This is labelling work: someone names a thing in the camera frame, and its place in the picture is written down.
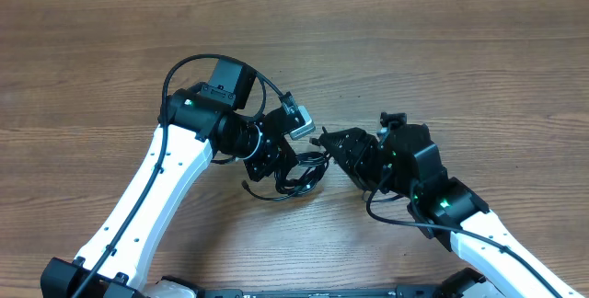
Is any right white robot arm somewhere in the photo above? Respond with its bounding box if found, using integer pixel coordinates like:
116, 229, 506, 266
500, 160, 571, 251
318, 121, 578, 297

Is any black usb cable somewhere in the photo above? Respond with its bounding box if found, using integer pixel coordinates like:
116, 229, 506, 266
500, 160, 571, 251
241, 137, 332, 202

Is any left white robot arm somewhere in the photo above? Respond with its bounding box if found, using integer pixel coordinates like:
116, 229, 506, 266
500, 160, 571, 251
40, 54, 315, 297

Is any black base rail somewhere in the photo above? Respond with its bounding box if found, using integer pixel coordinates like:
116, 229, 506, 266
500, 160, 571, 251
146, 268, 507, 298

